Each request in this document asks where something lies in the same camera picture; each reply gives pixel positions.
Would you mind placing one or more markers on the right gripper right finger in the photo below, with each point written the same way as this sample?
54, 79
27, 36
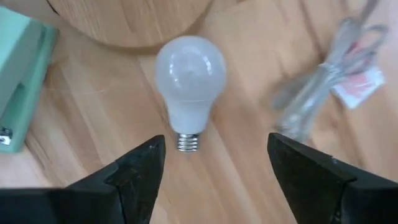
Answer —
326, 199

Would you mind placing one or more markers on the green eraser block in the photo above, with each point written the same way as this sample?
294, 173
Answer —
18, 77

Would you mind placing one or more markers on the clear plastic piece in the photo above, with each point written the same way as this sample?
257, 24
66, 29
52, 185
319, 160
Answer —
314, 93

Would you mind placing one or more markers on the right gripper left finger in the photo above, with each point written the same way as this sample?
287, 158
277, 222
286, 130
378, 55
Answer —
93, 205

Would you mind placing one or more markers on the white lightbulb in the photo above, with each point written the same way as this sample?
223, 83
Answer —
189, 77

